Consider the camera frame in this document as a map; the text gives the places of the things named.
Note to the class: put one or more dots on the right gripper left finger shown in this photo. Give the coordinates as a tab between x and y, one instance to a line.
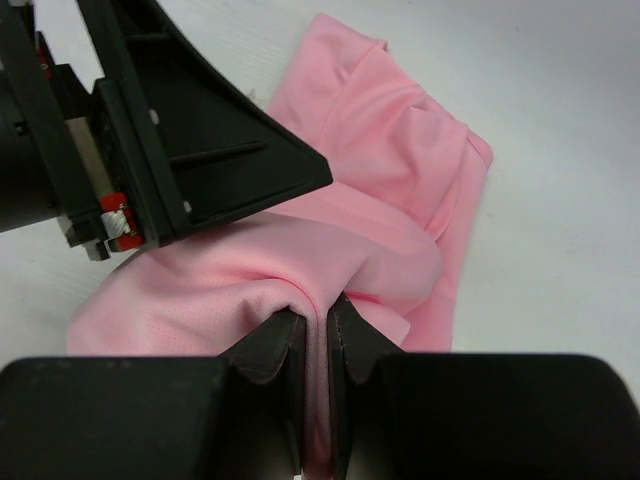
259	428

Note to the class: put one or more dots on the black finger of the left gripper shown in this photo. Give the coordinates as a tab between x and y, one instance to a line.
185	149

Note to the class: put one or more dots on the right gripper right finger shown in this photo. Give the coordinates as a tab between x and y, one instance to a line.
358	405

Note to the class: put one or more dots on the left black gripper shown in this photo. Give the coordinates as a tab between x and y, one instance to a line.
51	163

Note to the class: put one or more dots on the pink t shirt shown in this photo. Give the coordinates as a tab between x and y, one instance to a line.
390	231

